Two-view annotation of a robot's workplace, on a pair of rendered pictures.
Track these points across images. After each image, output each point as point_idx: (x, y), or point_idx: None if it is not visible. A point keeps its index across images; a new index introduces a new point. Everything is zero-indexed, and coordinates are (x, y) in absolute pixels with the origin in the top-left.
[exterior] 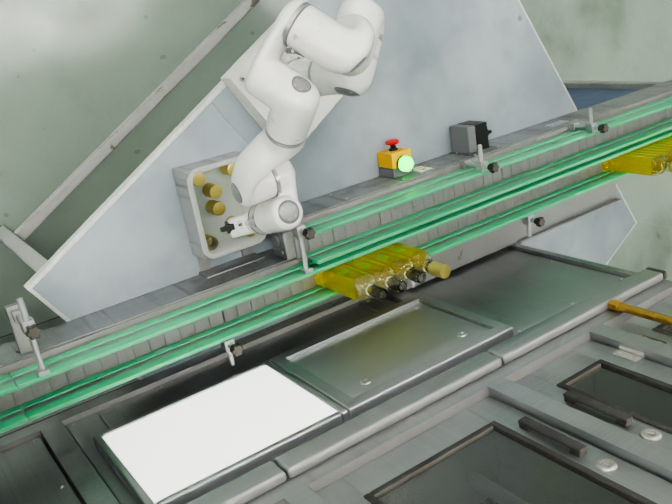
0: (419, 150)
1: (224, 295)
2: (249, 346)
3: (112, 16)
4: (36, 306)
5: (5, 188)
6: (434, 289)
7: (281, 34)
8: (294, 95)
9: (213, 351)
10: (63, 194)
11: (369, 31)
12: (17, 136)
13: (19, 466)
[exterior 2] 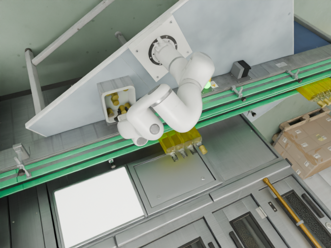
0: (215, 72)
1: (112, 140)
2: None
3: None
4: (45, 79)
5: (29, 32)
6: (201, 131)
7: (149, 105)
8: (149, 135)
9: None
10: (53, 48)
11: (198, 115)
12: (34, 9)
13: (23, 191)
